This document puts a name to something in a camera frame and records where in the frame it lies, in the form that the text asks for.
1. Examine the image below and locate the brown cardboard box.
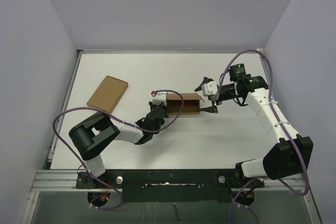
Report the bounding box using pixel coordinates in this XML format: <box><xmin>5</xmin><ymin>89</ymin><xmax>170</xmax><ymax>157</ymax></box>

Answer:
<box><xmin>87</xmin><ymin>76</ymin><xmax>129</xmax><ymax>113</ymax></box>
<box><xmin>166</xmin><ymin>93</ymin><xmax>204</xmax><ymax>115</ymax></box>

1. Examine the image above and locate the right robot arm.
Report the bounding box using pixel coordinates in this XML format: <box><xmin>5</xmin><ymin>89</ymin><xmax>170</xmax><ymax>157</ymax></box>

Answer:
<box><xmin>195</xmin><ymin>64</ymin><xmax>313</xmax><ymax>187</ymax></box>

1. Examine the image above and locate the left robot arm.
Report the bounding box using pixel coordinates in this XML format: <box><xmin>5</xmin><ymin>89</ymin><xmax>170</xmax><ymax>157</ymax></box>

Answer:
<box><xmin>69</xmin><ymin>103</ymin><xmax>168</xmax><ymax>188</ymax></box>

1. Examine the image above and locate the folded brown cardboard box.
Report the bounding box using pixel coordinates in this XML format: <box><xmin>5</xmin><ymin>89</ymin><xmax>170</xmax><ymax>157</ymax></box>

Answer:
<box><xmin>87</xmin><ymin>76</ymin><xmax>129</xmax><ymax>113</ymax></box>

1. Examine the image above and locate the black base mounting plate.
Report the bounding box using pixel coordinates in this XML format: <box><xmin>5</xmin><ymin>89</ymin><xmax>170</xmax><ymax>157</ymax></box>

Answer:
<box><xmin>76</xmin><ymin>169</ymin><xmax>265</xmax><ymax>203</ymax></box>

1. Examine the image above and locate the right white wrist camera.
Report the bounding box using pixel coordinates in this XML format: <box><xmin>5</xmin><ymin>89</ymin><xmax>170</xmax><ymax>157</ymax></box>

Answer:
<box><xmin>201</xmin><ymin>81</ymin><xmax>218</xmax><ymax>97</ymax></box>

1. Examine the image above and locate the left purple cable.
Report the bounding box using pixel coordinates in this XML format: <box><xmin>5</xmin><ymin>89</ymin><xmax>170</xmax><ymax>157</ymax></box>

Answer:
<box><xmin>52</xmin><ymin>89</ymin><xmax>184</xmax><ymax>210</ymax></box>

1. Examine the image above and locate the purple cable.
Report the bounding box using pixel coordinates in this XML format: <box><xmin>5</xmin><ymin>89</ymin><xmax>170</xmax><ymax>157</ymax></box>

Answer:
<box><xmin>214</xmin><ymin>50</ymin><xmax>310</xmax><ymax>224</ymax></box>
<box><xmin>52</xmin><ymin>89</ymin><xmax>184</xmax><ymax>210</ymax></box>

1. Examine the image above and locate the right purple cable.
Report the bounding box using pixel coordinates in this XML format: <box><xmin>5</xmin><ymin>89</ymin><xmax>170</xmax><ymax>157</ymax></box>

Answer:
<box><xmin>214</xmin><ymin>50</ymin><xmax>310</xmax><ymax>224</ymax></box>

